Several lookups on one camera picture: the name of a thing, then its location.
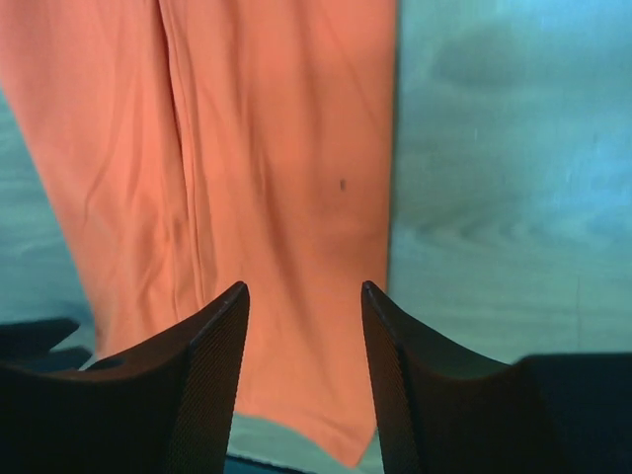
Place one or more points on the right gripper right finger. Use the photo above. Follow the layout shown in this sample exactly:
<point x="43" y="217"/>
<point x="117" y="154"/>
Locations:
<point x="442" y="408"/>

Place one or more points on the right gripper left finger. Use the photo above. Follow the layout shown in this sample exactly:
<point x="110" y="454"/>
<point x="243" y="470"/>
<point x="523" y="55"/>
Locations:
<point x="162" y="406"/>

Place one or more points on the orange t shirt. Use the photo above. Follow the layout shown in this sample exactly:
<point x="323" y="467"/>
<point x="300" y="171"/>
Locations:
<point x="186" y="145"/>

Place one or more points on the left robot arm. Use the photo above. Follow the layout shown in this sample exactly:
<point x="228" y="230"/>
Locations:
<point x="33" y="345"/>

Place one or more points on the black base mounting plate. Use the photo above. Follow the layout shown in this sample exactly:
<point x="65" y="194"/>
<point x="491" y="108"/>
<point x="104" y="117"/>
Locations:
<point x="241" y="465"/>

